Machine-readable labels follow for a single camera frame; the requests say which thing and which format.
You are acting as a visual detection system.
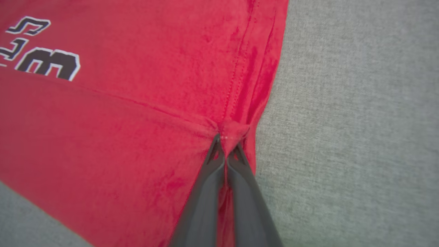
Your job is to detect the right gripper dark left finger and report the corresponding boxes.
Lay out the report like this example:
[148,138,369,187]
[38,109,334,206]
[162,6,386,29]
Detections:
[169,133,227,247]

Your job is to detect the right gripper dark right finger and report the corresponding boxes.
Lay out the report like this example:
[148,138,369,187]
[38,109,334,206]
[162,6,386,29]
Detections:
[226,142,284,247]

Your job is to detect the red and white basketball jersey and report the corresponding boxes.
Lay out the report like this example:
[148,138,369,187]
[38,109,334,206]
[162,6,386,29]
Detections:
[0,0,289,247]

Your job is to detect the grey fabric sofa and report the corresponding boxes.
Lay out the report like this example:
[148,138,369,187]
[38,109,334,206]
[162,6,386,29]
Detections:
[0,0,439,247]

